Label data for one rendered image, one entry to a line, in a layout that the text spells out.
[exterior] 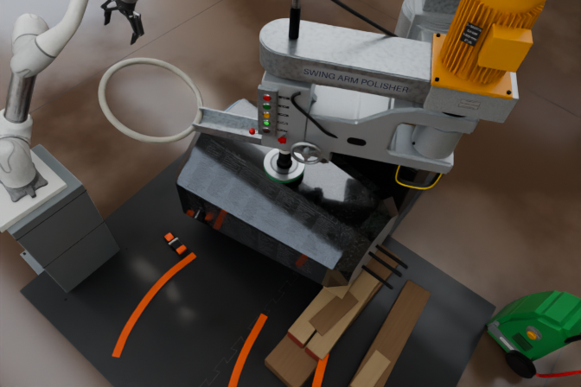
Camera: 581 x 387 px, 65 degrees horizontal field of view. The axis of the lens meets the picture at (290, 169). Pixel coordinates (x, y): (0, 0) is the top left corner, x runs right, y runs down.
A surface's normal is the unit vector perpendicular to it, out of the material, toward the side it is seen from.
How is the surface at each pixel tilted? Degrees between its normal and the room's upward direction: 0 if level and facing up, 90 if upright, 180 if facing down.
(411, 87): 90
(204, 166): 45
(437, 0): 90
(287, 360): 0
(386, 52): 0
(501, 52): 90
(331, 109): 4
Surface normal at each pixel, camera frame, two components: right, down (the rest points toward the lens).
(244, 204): -0.38, 0.04
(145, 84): 0.05, -0.58
